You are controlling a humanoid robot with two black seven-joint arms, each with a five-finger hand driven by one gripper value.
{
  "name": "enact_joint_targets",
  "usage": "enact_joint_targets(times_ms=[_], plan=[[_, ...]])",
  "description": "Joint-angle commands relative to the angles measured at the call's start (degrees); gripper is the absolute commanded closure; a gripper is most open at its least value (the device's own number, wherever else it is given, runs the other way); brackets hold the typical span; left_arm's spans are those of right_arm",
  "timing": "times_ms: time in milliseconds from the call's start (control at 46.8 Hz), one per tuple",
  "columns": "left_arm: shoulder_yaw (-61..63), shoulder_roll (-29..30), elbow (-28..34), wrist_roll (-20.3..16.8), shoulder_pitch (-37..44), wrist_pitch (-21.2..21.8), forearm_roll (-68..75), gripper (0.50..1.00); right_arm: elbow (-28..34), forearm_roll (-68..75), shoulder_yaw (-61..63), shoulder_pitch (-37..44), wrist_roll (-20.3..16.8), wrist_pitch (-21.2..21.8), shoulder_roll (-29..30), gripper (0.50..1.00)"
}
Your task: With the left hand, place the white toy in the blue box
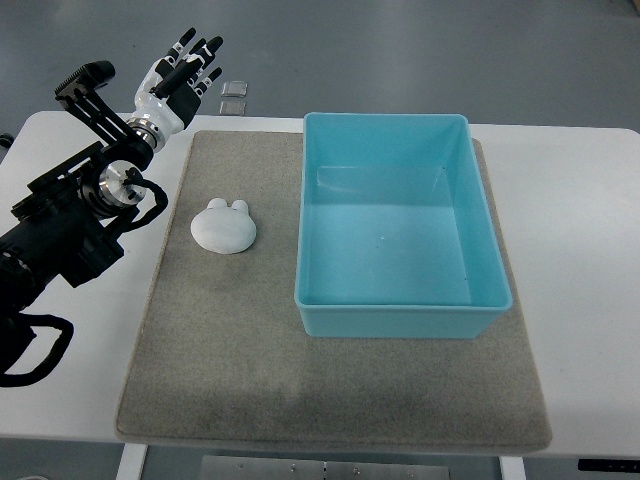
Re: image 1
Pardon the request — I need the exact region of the right white table leg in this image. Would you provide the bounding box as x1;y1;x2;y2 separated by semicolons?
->
499;456;527;480

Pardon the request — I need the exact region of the metal base plate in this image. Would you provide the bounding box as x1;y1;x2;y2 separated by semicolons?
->
199;455;451;480

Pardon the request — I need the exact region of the black caster wheel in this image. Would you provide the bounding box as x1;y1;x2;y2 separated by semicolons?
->
0;133;14;149

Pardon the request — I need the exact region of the blue plastic box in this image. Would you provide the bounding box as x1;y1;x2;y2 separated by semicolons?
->
294;113;513;339

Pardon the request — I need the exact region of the grey felt mat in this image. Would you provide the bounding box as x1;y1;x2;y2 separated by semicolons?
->
115;131;552;454

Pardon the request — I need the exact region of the black table control panel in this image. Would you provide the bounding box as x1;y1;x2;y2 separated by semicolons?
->
578;458;640;474

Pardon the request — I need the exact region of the left white table leg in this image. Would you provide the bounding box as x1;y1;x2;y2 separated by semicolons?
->
115;443;148;480

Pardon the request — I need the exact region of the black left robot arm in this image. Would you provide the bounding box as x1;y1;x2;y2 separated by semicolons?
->
1;60;168;388

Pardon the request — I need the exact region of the lower floor socket plate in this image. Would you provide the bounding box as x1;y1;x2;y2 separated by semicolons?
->
219;100;247;117

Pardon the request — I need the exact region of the white table leg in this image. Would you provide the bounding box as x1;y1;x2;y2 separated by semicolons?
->
115;443;148;480
499;456;527;480

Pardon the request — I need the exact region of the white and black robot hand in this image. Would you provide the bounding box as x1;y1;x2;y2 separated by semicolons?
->
127;28;223;153

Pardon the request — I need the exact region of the white bunny toy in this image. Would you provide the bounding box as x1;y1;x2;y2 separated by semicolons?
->
190;198;257;255

